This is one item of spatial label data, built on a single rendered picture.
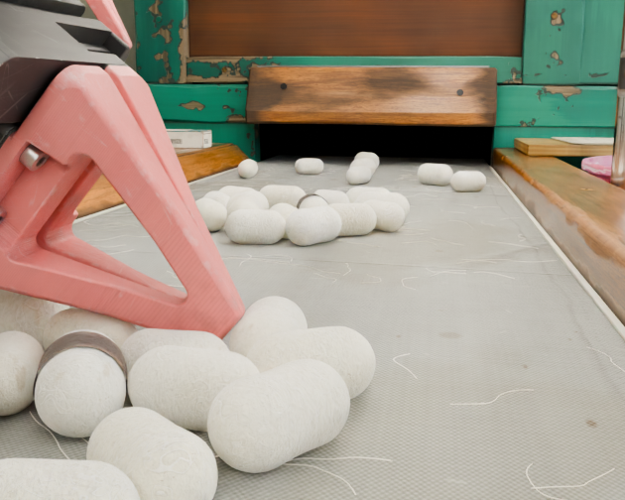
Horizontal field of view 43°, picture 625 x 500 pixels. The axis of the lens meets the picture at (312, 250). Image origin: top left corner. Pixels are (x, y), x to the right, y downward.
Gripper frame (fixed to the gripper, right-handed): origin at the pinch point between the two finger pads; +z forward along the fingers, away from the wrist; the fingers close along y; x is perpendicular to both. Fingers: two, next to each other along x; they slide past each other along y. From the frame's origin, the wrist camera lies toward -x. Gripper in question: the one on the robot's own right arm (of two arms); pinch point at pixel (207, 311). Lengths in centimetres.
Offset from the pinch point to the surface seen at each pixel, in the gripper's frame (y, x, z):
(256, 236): 20.7, 3.7, -1.6
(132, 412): -6.9, -0.3, 0.5
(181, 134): 66, 14, -19
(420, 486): -5.4, -2.5, 6.0
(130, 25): 153, 26, -62
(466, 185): 50, -4, 8
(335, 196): 32.5, 1.4, 0.0
